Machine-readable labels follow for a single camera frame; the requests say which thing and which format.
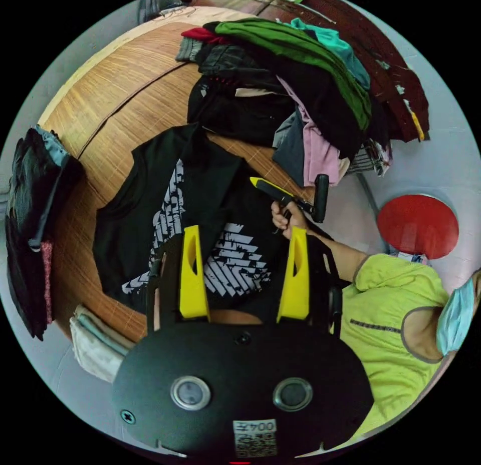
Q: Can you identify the person's right hand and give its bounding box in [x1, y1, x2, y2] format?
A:
[271, 200, 311, 242]

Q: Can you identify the red round stool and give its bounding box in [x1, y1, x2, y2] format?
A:
[376, 194, 460, 261]

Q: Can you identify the dark green t-shirt with print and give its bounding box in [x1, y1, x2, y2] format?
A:
[92, 122, 301, 318]

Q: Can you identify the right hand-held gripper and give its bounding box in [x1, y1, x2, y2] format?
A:
[249, 176, 316, 215]

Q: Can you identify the pile of clothes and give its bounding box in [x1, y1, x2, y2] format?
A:
[175, 17, 394, 190]

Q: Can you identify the stack of folded clothes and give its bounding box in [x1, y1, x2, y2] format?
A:
[5, 125, 86, 342]

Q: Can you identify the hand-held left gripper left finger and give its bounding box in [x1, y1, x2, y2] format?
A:
[179, 224, 211, 320]

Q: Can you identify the dark wooden headboard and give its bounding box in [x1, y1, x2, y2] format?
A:
[175, 0, 431, 143]

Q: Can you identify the person's body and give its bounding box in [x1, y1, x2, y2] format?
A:
[330, 253, 481, 441]

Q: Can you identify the folded white cloth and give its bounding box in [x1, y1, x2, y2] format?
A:
[69, 303, 137, 384]

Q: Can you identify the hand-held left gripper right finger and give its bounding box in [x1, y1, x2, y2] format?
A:
[276, 227, 310, 323]

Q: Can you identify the person's right forearm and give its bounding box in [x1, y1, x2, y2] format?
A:
[306, 230, 371, 284]

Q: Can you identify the bed with woven mat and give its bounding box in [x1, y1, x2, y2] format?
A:
[37, 6, 320, 346]

